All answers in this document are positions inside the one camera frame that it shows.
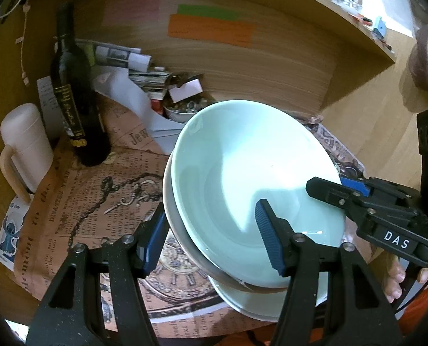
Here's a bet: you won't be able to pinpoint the blue cartoon sticker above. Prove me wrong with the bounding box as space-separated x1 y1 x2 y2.
0 193 31 264

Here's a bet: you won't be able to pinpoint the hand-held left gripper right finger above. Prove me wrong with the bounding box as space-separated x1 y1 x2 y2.
255 199 404 346

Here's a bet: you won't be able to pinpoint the newspaper print mat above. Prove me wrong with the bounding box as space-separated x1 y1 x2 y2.
14 94 366 336

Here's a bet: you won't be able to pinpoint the pink bowl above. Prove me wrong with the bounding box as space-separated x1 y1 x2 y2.
162 151 287 292

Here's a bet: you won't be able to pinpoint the white receipt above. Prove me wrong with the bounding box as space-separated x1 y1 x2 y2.
37 76 61 141

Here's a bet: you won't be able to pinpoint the white card box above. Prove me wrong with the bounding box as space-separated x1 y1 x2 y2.
169 78 204 103

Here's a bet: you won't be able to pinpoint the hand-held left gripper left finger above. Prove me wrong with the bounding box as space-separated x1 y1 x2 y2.
27 205 168 346

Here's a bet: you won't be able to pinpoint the beige mug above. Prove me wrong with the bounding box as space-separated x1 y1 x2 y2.
0 103 54 202

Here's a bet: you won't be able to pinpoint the green sticky note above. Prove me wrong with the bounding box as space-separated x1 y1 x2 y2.
177 3 241 20

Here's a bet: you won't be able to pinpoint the person's right hand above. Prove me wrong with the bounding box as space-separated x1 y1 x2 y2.
380 254 428 304

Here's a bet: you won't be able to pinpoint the white paper sheet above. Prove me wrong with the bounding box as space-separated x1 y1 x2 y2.
93 68 186 155

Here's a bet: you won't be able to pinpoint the rolled newspapers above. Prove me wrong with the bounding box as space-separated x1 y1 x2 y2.
93 45 152 73

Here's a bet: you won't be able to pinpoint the pink sticky note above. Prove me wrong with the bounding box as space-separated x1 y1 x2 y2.
104 0 162 26

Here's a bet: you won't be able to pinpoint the dark wine bottle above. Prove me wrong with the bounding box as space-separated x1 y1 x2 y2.
50 3 112 167

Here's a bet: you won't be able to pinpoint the pale mint green plate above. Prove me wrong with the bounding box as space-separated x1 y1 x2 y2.
209 274 328 322

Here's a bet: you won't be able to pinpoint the mint green bowl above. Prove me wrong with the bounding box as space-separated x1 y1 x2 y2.
171 100 346 289

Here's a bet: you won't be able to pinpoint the wooden shelf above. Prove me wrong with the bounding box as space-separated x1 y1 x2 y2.
30 0 396 73

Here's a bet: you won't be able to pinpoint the small bowl of trinkets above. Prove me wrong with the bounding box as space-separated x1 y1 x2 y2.
164 97 209 123

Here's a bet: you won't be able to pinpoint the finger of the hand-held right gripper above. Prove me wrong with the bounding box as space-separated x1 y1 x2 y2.
340 177 421 210
306 176 418 226

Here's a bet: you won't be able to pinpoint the blue white pencil sharpener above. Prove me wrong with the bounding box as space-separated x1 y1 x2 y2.
372 16 387 37

